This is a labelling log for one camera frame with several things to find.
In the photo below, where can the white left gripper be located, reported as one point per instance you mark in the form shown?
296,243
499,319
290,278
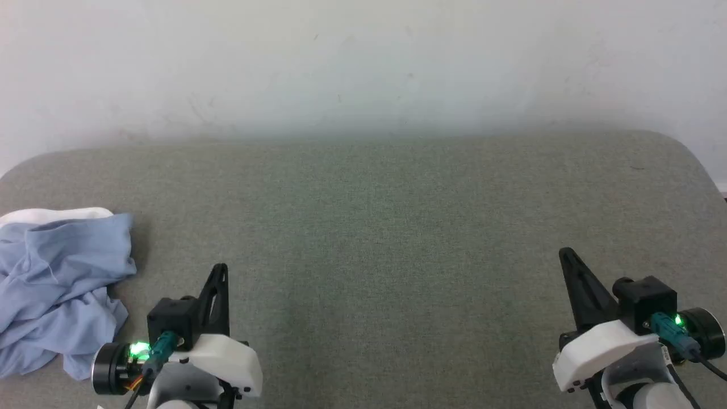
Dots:
227,358

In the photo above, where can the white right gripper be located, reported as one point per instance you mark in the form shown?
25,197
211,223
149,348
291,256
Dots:
590,352

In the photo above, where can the light blue and white garment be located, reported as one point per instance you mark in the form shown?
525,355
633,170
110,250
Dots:
57,284

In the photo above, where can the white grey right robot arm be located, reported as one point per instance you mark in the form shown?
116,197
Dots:
653,397

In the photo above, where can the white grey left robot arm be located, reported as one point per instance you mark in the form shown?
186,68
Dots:
182,389

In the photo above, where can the black round right wrist actuator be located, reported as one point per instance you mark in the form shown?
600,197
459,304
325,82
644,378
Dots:
707,332

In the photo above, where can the black round wrist actuator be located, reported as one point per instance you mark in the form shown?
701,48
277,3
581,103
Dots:
707,332
108,369

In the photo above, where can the black round left wrist actuator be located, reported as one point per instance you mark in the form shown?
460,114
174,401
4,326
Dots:
108,369

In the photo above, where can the grey-green fabric sofa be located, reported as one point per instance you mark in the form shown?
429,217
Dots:
363,227

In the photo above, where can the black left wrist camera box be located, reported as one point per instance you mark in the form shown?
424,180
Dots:
170,318

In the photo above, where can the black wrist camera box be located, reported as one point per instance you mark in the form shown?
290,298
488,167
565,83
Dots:
647,301
170,318

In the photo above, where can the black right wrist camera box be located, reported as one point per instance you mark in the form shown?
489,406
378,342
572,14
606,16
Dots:
647,301

